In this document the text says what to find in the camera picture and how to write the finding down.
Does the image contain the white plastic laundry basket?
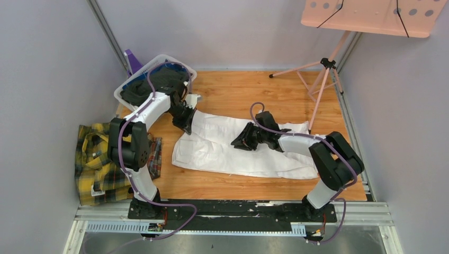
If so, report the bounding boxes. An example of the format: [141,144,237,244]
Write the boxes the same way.
[114,54,197,111]

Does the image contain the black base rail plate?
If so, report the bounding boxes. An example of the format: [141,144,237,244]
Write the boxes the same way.
[127,199,337,232]

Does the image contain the yellow plaid shirt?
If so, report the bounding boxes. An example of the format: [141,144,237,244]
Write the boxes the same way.
[75,123,133,206]

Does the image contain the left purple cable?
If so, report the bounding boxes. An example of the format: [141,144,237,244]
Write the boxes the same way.
[117,61,198,242]

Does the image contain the purple wedge object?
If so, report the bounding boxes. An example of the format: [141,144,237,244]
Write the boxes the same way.
[123,49,143,77]

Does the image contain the pink music stand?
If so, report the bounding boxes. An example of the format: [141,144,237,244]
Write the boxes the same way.
[289,0,446,131]

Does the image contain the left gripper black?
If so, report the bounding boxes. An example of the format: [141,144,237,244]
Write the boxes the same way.
[167,103,196,135]

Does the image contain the blue shirt in basket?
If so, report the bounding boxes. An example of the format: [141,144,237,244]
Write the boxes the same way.
[118,56,196,92]

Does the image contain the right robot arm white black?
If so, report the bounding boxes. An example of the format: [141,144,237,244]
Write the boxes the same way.
[231,111,365,221]

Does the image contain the white long sleeve shirt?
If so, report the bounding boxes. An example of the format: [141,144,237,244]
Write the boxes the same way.
[172,111,318,180]

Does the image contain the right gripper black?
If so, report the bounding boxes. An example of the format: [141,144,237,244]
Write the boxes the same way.
[231,122,267,152]

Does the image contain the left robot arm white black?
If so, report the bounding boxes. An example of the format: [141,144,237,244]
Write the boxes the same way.
[107,88,201,219]

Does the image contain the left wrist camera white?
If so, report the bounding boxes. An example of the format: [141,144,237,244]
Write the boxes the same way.
[184,94,202,108]

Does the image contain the red blue plaid shirt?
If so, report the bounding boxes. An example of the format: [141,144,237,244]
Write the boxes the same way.
[147,134,162,180]

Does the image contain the dark striped shirt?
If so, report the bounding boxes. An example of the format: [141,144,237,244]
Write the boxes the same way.
[120,67,194,106]

